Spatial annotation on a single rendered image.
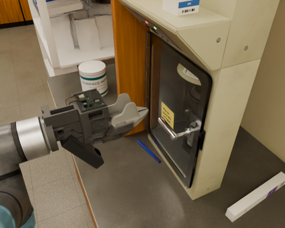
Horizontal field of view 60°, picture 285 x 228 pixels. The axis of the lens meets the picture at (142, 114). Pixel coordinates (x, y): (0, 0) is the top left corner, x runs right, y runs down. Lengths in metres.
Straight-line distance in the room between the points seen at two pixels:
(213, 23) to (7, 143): 0.41
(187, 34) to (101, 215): 0.59
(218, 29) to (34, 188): 1.92
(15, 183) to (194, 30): 0.40
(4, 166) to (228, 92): 0.47
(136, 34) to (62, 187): 1.54
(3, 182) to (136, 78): 0.58
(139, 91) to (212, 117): 0.40
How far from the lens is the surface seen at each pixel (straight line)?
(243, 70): 0.59
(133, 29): 0.82
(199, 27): 0.46
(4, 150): 0.47
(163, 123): 0.69
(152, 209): 0.83
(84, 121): 0.46
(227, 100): 0.61
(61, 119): 0.47
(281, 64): 1.00
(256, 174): 0.99
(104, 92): 1.27
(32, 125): 0.47
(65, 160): 2.29
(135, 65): 0.87
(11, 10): 5.52
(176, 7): 0.49
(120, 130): 0.50
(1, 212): 0.36
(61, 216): 1.98
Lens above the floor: 1.65
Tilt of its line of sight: 38 degrees down
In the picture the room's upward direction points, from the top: straight up
